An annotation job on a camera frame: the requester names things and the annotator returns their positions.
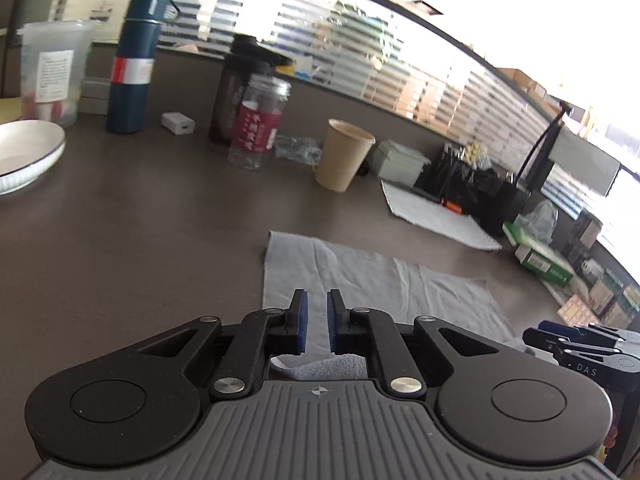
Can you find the green and white box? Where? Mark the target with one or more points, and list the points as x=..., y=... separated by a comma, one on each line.
x=542, y=260

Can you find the white bowl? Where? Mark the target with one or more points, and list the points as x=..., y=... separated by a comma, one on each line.
x=27, y=152

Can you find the grey flat boxes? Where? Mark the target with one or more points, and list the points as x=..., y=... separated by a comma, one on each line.
x=95, y=95

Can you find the blue thermos bottle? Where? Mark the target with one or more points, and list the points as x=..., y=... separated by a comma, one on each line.
x=130, y=100

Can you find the row of small boxes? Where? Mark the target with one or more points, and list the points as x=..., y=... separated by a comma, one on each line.
x=612, y=295

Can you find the black mesh pen holder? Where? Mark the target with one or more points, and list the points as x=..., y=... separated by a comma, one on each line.
x=470, y=190

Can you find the black desk lamp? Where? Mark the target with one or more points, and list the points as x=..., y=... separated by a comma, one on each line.
x=515, y=205

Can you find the grey towel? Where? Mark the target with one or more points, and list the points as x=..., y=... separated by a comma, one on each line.
x=350, y=270

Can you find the grey monitor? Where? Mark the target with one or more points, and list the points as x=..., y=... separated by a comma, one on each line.
x=585, y=160

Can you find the beige flat packet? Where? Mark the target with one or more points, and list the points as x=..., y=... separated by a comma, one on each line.
x=577, y=312

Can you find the white paper towel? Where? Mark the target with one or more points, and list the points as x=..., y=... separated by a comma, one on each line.
x=435, y=217

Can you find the crumpled clear plastic bag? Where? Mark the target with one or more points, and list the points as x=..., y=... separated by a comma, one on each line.
x=297, y=150

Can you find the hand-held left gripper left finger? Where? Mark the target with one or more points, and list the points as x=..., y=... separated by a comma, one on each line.
x=300, y=320

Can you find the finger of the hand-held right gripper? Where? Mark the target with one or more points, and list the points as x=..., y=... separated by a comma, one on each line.
x=542, y=341
x=555, y=326

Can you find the yellow notepad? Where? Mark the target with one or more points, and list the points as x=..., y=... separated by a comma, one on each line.
x=9, y=110

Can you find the white charger adapter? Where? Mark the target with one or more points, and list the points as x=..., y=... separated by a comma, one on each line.
x=177, y=123

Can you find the pale green box stack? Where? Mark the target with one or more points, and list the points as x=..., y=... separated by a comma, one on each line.
x=400, y=162

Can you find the window blinds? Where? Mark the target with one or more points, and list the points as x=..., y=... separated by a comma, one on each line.
x=350, y=35

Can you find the dark shaker bottle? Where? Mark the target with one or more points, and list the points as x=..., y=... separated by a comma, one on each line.
x=227, y=95

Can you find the dark patterned box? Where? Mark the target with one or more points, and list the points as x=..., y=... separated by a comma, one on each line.
x=582, y=235

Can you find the beige paper cup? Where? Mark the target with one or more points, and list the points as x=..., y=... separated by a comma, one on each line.
x=342, y=160

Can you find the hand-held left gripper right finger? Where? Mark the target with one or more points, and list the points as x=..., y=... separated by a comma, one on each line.
x=334, y=321

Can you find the clear jar with red label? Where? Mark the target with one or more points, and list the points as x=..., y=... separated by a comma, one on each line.
x=257, y=130

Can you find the clear plastic cup with label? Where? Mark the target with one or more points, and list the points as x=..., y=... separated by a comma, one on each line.
x=52, y=75

